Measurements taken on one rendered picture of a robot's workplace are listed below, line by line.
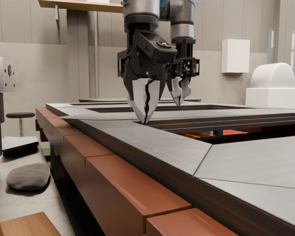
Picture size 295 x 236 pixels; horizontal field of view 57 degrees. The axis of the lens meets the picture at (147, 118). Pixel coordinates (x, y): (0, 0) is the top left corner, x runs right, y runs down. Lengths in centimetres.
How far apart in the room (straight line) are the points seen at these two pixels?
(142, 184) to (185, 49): 66
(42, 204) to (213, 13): 491
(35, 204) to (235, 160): 45
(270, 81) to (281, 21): 142
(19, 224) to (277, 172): 33
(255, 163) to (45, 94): 432
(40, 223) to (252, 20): 545
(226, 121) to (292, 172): 46
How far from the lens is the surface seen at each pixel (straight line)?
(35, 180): 69
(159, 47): 48
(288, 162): 28
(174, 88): 90
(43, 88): 450
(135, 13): 57
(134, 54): 55
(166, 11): 90
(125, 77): 54
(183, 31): 89
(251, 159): 27
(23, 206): 62
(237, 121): 71
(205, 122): 65
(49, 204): 61
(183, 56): 87
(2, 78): 79
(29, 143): 107
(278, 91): 487
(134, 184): 25
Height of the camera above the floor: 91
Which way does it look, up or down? 6 degrees down
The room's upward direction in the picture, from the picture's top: straight up
